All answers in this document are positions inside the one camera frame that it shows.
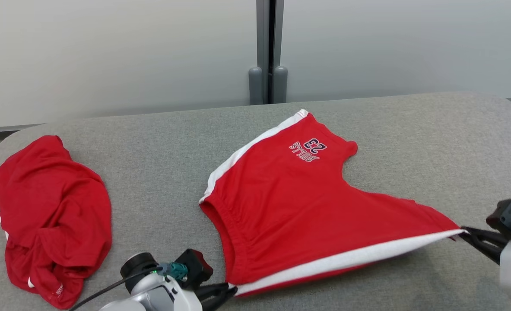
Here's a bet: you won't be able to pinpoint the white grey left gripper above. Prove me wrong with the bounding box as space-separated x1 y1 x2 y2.
129 274 239 311

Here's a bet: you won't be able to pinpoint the red shorts with white stripe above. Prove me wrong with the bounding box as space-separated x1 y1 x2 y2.
199 109 466 298

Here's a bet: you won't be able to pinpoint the red jersey with white sleeves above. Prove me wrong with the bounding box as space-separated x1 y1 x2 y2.
0 135 113 310

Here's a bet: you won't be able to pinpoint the grey partition post with feet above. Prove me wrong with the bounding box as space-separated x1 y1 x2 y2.
248 0 289 105

